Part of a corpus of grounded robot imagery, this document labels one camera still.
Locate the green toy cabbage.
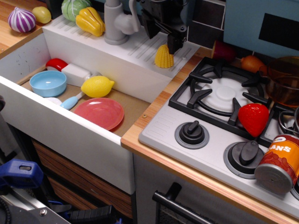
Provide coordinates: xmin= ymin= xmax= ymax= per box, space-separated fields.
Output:
xmin=61 ymin=0 xmax=92 ymax=22

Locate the light blue plastic bowl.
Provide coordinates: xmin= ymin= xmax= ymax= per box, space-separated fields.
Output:
xmin=29 ymin=70 xmax=67 ymax=98

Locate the white toy salt shaker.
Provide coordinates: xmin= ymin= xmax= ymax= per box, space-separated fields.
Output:
xmin=61 ymin=63 xmax=102 ymax=87

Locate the red and white toy mushroom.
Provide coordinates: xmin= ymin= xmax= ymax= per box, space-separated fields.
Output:
xmin=45 ymin=58 xmax=68 ymax=71

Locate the grey metal mounting plate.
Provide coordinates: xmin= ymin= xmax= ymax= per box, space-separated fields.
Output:
xmin=0 ymin=189 xmax=68 ymax=224

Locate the red toy strawberry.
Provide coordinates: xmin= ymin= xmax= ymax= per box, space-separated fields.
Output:
xmin=238 ymin=103 xmax=269 ymax=137

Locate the dark red toy vegetable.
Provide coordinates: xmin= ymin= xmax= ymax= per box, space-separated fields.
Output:
xmin=211 ymin=40 xmax=237 ymax=63

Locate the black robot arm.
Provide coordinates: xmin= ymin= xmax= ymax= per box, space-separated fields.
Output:
xmin=140 ymin=0 xmax=188 ymax=55

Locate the black right stove knob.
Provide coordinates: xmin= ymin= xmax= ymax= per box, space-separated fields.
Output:
xmin=223 ymin=140 xmax=264 ymax=180

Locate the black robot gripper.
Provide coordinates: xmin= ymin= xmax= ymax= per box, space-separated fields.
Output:
xmin=140 ymin=0 xmax=187 ymax=55

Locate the yellow toy lemon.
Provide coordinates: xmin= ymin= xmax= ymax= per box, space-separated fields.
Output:
xmin=81 ymin=76 xmax=115 ymax=98

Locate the white toy sink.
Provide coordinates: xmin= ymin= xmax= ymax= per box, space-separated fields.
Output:
xmin=0 ymin=14 xmax=201 ymax=195

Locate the blue and white toy brush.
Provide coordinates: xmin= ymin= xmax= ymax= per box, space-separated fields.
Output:
xmin=60 ymin=92 xmax=85 ymax=110

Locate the grey toy stove top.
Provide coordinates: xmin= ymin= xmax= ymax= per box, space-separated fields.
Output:
xmin=138 ymin=56 xmax=299 ymax=220

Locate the black oven door handle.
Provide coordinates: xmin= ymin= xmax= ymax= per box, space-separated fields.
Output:
xmin=152 ymin=182 xmax=215 ymax=224

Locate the blue clamp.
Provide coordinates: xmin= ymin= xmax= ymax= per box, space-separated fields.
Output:
xmin=0 ymin=159 xmax=44 ymax=189

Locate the black stove knob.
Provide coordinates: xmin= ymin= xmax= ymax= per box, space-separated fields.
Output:
xmin=174 ymin=120 xmax=209 ymax=150
xmin=223 ymin=140 xmax=264 ymax=180

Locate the black left stove knob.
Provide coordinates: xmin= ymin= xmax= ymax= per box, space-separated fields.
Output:
xmin=174 ymin=120 xmax=209 ymax=150

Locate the yellow toy bell pepper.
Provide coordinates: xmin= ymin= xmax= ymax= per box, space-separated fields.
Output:
xmin=75 ymin=7 xmax=106 ymax=37

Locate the black braided cable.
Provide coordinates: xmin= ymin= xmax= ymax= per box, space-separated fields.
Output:
xmin=0 ymin=198 xmax=11 ymax=224

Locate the purple striped toy onion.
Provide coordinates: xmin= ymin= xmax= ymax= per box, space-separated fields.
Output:
xmin=7 ymin=7 xmax=36 ymax=33

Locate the yellow-green toy potato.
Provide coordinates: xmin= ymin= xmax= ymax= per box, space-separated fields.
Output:
xmin=32 ymin=7 xmax=51 ymax=24

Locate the orange toy carrot piece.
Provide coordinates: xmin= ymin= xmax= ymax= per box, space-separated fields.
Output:
xmin=241 ymin=55 xmax=265 ymax=73

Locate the grey toy faucet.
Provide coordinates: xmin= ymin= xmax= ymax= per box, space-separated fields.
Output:
xmin=104 ymin=0 xmax=141 ymax=45

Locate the yellow toy corn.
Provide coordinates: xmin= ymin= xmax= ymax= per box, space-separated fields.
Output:
xmin=155 ymin=44 xmax=174 ymax=68

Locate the orange transparent toy pot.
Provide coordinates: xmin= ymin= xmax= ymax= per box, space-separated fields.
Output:
xmin=259 ymin=56 xmax=299 ymax=108

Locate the pink plastic plate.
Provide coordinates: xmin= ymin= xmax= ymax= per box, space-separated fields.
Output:
xmin=74 ymin=98 xmax=124 ymax=130

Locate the orange toy beans can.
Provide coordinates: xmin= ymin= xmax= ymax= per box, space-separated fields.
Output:
xmin=255 ymin=134 xmax=299 ymax=194

